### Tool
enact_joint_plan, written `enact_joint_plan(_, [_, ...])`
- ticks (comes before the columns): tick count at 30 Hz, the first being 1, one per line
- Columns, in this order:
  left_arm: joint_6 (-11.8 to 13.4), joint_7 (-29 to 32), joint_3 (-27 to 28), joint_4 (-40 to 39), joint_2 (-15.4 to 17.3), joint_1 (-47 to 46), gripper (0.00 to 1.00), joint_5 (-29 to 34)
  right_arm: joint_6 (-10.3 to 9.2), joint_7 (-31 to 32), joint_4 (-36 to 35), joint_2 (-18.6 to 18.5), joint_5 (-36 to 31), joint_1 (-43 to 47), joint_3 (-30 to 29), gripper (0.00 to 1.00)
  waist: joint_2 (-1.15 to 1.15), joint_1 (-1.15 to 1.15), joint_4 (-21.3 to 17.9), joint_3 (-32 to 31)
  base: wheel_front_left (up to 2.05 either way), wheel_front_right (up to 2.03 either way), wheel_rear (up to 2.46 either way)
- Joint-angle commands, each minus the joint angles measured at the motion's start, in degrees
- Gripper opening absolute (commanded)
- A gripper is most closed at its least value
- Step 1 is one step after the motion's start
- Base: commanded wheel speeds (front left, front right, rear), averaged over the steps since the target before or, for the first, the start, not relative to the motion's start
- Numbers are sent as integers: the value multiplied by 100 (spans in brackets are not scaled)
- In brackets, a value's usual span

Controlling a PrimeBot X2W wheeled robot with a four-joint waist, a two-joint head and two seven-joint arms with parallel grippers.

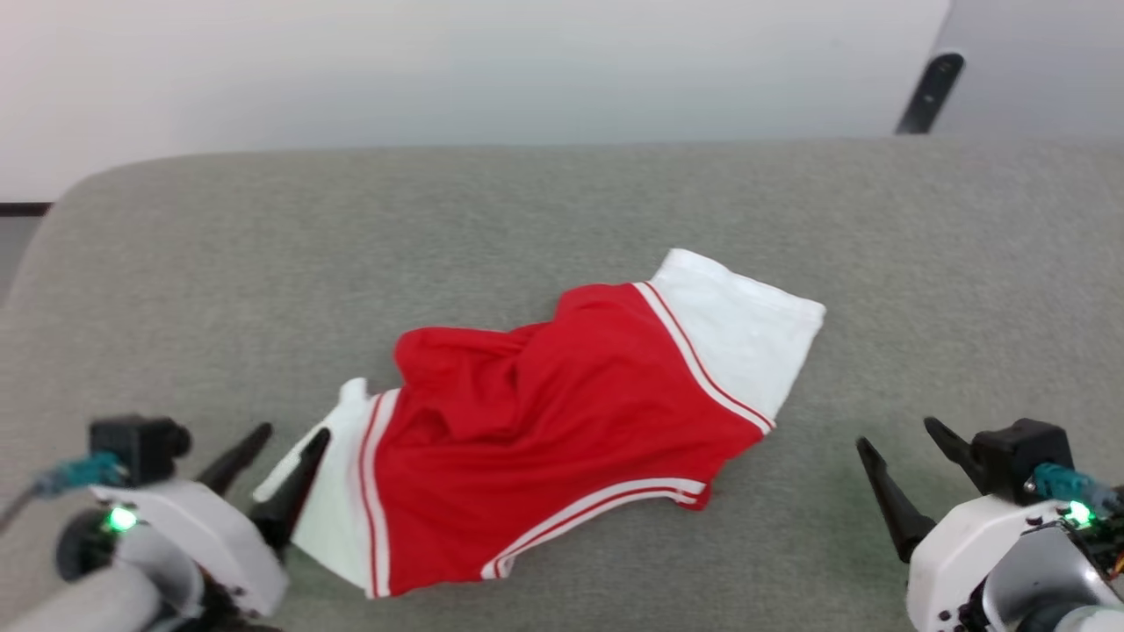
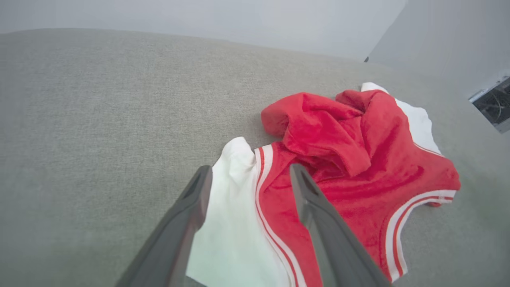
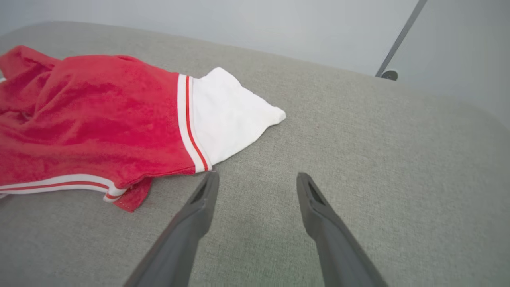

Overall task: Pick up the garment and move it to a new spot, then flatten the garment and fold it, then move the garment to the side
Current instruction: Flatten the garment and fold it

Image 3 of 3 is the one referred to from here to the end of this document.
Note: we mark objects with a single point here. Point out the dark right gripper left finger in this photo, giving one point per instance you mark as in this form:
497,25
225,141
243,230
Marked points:
179,247

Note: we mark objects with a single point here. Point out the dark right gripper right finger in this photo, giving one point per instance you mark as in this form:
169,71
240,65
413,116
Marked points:
338,247

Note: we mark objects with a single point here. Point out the red white basketball jersey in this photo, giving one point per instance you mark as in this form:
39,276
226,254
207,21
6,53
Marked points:
99,119

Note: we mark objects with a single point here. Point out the grey fabric sofa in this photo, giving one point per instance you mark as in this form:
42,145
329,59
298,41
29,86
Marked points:
358,159

